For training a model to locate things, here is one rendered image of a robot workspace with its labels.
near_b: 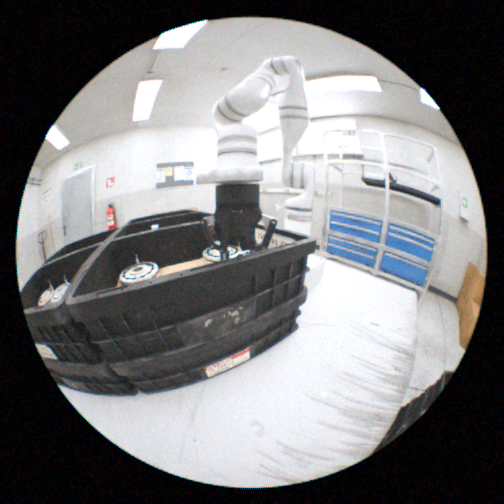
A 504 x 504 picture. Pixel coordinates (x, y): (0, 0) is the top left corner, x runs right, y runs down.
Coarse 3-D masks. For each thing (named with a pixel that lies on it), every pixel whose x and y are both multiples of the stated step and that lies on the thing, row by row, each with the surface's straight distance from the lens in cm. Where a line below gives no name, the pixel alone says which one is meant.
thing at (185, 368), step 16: (288, 304) 29; (272, 320) 28; (288, 320) 35; (224, 336) 24; (240, 336) 25; (256, 336) 30; (272, 336) 34; (192, 352) 23; (208, 352) 24; (224, 352) 28; (256, 352) 34; (112, 368) 27; (128, 368) 25; (144, 368) 25; (160, 368) 25; (176, 368) 28; (192, 368) 28; (144, 384) 32; (160, 384) 32; (176, 384) 33; (192, 384) 32
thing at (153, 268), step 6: (138, 264) 42; (144, 264) 41; (150, 264) 40; (126, 270) 41; (150, 270) 37; (156, 270) 36; (120, 276) 39; (126, 276) 38; (132, 276) 36; (138, 276) 36; (144, 276) 35; (150, 276) 35; (126, 282) 35; (132, 282) 34
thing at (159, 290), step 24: (120, 240) 44; (312, 240) 28; (216, 264) 17; (240, 264) 18; (264, 264) 20; (72, 288) 24; (120, 288) 17; (144, 288) 16; (168, 288) 16; (192, 288) 17; (72, 312) 21; (96, 312) 19; (120, 312) 18
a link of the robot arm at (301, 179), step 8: (296, 168) 50; (304, 168) 50; (312, 168) 51; (296, 176) 49; (304, 176) 49; (312, 176) 50; (296, 184) 50; (304, 184) 50; (312, 184) 50; (304, 192) 51; (312, 192) 50; (288, 200) 51; (296, 200) 49; (304, 200) 49; (312, 200) 51; (288, 208) 50; (296, 208) 49; (304, 208) 49; (312, 208) 53
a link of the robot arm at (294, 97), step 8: (288, 56) 58; (280, 64) 55; (288, 64) 54; (296, 64) 56; (280, 72) 56; (288, 72) 56; (296, 72) 53; (296, 80) 52; (288, 88) 51; (296, 88) 51; (304, 88) 54; (288, 96) 50; (296, 96) 50; (304, 96) 52; (280, 104) 50; (288, 104) 49; (296, 104) 49; (304, 104) 51
